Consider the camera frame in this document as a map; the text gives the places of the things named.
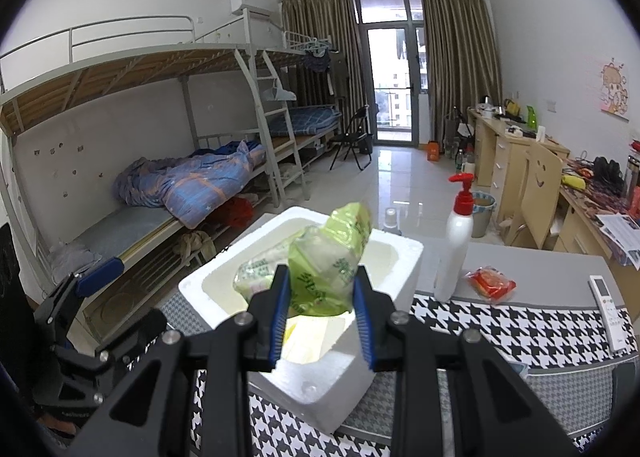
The left brown curtain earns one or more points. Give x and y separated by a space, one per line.
326 33

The right brown curtain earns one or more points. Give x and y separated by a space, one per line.
462 58

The brown curtain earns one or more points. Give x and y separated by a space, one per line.
462 58
326 33

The cartoon girl poster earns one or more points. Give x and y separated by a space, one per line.
614 91

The white lotion pump bottle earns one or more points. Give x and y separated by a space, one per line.
457 238

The wooden desk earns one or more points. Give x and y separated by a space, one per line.
500 168

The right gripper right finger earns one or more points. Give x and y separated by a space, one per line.
493 411

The glass balcony door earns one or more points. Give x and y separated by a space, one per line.
394 66

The green tissue pack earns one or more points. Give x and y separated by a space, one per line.
322 262

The orange detergent jug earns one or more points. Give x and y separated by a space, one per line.
432 149

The blue plaid quilt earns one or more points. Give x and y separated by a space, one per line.
190 188

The printed paper sheets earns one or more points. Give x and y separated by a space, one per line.
624 232

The metal bunk bed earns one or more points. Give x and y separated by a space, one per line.
145 87

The red snack packet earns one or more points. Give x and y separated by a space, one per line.
491 284

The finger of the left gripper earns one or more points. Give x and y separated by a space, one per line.
121 350
66 300

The wooden smiley chair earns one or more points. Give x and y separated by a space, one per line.
539 197

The white air conditioner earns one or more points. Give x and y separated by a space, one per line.
259 7

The white remote control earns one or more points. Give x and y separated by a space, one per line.
613 324

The black folding chair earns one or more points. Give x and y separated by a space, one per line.
356 141

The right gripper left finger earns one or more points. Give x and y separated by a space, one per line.
148 413

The trash bin with bag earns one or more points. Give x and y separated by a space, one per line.
484 206

